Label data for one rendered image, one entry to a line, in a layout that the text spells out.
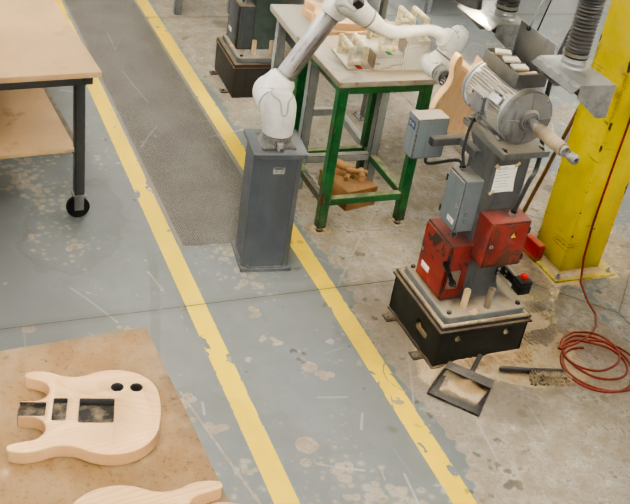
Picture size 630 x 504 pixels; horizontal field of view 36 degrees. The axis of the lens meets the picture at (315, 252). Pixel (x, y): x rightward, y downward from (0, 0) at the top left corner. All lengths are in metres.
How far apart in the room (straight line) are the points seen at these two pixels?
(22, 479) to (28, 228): 2.76
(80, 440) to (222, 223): 2.85
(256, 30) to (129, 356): 4.14
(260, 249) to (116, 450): 2.45
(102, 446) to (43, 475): 0.17
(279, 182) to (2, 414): 2.32
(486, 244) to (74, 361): 2.05
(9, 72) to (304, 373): 2.00
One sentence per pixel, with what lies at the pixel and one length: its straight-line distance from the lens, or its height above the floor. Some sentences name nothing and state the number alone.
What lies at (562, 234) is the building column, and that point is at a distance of 5.59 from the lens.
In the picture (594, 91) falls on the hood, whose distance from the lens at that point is 4.00.
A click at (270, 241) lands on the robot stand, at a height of 0.18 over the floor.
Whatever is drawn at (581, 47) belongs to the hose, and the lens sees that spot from 4.07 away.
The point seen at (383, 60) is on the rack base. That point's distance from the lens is 5.27.
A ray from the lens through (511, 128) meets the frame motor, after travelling 4.24.
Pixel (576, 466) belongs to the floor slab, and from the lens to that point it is 4.47.
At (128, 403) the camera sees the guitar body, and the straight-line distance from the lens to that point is 2.91.
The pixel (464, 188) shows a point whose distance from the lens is 4.36.
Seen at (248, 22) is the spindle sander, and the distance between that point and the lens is 6.87.
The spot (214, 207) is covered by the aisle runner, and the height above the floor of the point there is 0.00.
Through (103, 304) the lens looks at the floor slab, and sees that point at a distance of 4.82.
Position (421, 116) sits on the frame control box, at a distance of 4.39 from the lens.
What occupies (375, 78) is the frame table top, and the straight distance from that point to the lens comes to 5.18.
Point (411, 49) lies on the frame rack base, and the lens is 5.31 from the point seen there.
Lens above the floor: 2.93
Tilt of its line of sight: 33 degrees down
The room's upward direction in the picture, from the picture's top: 9 degrees clockwise
